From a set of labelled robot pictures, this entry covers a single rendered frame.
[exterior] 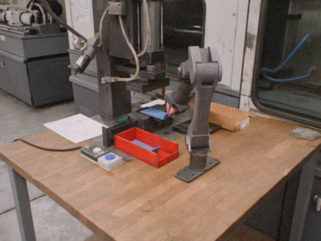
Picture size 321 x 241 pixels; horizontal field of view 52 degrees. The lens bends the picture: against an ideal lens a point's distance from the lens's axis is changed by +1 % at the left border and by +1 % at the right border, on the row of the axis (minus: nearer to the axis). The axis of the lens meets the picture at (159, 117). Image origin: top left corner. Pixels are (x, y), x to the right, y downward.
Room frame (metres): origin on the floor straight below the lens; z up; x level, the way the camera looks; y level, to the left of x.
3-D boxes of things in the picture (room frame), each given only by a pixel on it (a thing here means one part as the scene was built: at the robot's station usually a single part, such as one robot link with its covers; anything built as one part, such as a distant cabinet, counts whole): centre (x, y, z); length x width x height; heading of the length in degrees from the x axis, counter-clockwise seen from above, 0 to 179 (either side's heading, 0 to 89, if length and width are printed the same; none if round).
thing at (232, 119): (1.52, -0.30, 0.93); 0.25 x 0.13 x 0.08; 47
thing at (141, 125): (1.44, 0.04, 0.94); 0.20 x 0.10 x 0.07; 137
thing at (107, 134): (1.26, 0.21, 0.95); 0.06 x 0.03 x 0.09; 137
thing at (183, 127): (1.41, -0.18, 0.91); 0.17 x 0.16 x 0.02; 137
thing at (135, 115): (1.44, 0.04, 0.98); 0.20 x 0.10 x 0.01; 137
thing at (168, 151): (1.18, 0.06, 0.93); 0.25 x 0.12 x 0.06; 47
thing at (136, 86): (1.48, 0.10, 1.22); 0.26 x 0.18 x 0.30; 47
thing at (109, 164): (1.09, 0.19, 0.90); 0.07 x 0.07 x 0.06; 47
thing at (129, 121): (1.31, 0.16, 0.95); 0.15 x 0.03 x 0.10; 137
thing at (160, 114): (1.39, 0.01, 1.00); 0.15 x 0.07 x 0.03; 48
